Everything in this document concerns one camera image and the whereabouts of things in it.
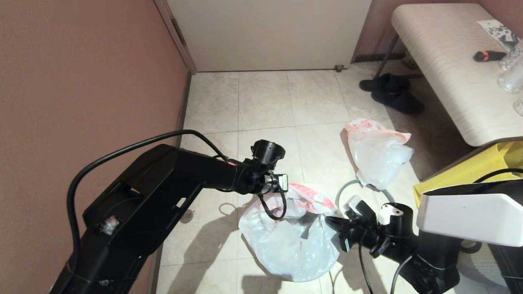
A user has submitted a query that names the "dark blue slipper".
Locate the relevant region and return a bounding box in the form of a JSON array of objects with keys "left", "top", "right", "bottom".
[
  {"left": 359, "top": 73, "right": 411, "bottom": 93},
  {"left": 371, "top": 90, "right": 425, "bottom": 115}
]

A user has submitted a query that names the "beige wood-grain table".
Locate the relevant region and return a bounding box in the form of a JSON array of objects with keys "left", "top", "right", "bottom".
[{"left": 374, "top": 4, "right": 523, "bottom": 147}]

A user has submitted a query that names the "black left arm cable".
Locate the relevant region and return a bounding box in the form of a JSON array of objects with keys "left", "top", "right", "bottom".
[{"left": 67, "top": 130, "right": 288, "bottom": 270}]

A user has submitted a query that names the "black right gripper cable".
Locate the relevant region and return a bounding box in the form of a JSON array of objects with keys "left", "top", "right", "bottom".
[{"left": 358, "top": 168, "right": 523, "bottom": 294}]

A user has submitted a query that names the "grey bin retaining ring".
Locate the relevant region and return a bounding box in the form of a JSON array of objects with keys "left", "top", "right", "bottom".
[{"left": 335, "top": 180, "right": 396, "bottom": 207}]

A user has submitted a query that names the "beige ribbed round stool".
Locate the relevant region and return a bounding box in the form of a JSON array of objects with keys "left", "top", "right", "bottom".
[{"left": 457, "top": 245, "right": 511, "bottom": 294}]

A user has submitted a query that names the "black-and-white printed paper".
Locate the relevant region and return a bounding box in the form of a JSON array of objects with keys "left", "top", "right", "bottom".
[{"left": 477, "top": 20, "right": 521, "bottom": 52}]

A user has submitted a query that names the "white door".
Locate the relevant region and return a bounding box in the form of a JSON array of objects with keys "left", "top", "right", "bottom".
[{"left": 167, "top": 0, "right": 372, "bottom": 73}]

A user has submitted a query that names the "yellow fabric bag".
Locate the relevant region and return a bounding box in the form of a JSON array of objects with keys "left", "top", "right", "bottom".
[{"left": 413, "top": 141, "right": 523, "bottom": 205}]

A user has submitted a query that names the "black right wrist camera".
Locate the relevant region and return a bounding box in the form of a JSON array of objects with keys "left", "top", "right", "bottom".
[{"left": 344, "top": 195, "right": 375, "bottom": 221}]

